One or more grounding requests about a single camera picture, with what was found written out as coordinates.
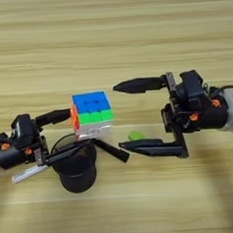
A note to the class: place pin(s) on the right gripper labelled black box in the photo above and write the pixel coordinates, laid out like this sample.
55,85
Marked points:
192,90

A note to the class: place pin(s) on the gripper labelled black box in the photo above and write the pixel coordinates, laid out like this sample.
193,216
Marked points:
192,90
24,130

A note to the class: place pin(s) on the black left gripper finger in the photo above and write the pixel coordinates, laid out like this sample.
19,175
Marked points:
54,117
68,151

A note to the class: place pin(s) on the green rectangular block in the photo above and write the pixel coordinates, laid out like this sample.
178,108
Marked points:
136,136

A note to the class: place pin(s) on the left gripper labelled black box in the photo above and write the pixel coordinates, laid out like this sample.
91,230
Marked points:
24,130

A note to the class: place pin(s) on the black round cup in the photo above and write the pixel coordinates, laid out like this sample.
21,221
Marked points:
76,173

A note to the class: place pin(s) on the black marker pen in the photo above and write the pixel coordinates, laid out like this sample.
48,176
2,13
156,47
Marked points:
114,152

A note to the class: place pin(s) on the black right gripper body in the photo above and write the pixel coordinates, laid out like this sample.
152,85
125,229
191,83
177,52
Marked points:
200,119

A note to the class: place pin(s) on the multicoloured puzzle cube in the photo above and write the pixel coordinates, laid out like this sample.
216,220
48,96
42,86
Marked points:
92,112

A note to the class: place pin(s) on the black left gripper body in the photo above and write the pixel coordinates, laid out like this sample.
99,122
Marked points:
12,155

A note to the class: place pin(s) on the white pen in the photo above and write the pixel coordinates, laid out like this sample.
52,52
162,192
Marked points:
25,174

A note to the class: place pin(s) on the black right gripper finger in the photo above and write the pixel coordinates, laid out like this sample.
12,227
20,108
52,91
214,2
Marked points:
156,146
142,84

